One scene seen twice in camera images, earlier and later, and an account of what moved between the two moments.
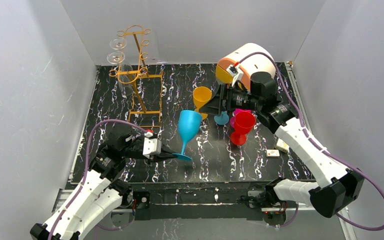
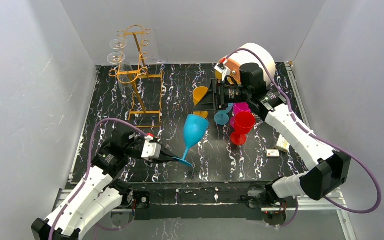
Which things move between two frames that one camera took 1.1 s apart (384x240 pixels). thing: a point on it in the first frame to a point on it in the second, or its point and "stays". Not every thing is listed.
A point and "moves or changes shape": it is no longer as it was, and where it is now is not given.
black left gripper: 158,156 stays
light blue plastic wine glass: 222,119 stays
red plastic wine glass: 244,121 stays
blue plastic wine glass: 189,122 moves or changes shape
